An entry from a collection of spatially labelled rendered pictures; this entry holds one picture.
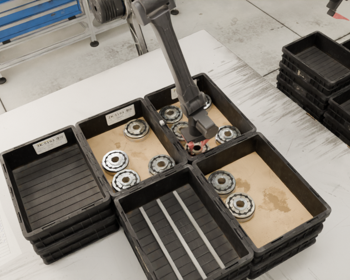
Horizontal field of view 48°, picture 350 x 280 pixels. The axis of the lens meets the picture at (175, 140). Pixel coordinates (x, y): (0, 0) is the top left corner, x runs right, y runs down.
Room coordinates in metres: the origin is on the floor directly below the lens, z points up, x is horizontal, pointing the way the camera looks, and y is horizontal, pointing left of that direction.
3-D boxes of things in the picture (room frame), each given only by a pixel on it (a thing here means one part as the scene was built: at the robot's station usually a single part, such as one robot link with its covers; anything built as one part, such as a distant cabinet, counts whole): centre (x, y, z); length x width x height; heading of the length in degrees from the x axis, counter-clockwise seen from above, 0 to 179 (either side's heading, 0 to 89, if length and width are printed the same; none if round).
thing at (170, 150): (0.97, 0.17, 0.87); 0.40 x 0.30 x 0.11; 25
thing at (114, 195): (0.97, 0.17, 0.92); 0.40 x 0.30 x 0.02; 25
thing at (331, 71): (1.81, -0.90, 0.37); 0.40 x 0.30 x 0.45; 29
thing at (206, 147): (0.97, -0.08, 0.86); 0.10 x 0.10 x 0.01
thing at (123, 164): (0.94, 0.23, 0.86); 0.10 x 0.10 x 0.01
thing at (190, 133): (0.97, -0.08, 0.98); 0.10 x 0.07 x 0.07; 111
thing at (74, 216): (0.84, 0.45, 0.92); 0.40 x 0.30 x 0.02; 25
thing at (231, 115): (1.10, -0.10, 0.87); 0.40 x 0.30 x 0.11; 25
